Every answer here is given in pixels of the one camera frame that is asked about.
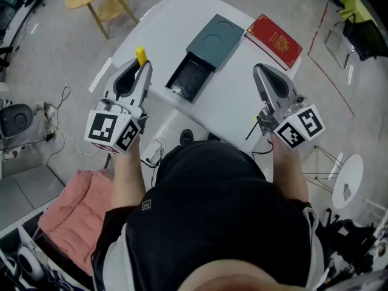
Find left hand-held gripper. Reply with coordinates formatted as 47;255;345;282
84;58;153;155

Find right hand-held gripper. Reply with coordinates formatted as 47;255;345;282
253;64;326;150

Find yellow small object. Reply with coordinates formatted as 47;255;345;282
135;46;149;66

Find dark grey box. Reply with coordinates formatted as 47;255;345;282
165;13;246;103

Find person's left forearm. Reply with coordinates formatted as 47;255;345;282
110;136;146;209

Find person's right forearm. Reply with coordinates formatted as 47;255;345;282
269;132;309;202

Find red hardcover book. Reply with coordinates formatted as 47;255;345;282
244;13;303;71

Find white folding table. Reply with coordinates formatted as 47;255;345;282
89;0;296;151

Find person's left black shoe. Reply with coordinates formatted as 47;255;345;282
179;129;195;147

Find white power strip with plugs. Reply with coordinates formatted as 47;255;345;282
36;101;58;142

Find round white side table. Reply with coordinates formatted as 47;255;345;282
299;145;364;210

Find grey round stool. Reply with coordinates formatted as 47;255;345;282
0;103;34;139

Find person's black and white shirt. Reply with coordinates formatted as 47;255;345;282
90;140;331;291

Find pink cushioned chair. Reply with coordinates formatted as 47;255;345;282
38;170;116;277

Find black bag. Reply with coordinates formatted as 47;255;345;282
321;210;388;275

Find white cluttered shelf unit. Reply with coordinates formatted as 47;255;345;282
0;197;92;291

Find person's head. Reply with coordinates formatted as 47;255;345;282
178;259;304;291

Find white headphones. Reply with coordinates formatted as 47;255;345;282
16;243;45;282

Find long white cable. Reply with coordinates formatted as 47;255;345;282
54;65;101;157

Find black metal-frame chair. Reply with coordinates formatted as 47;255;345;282
324;19;388;70

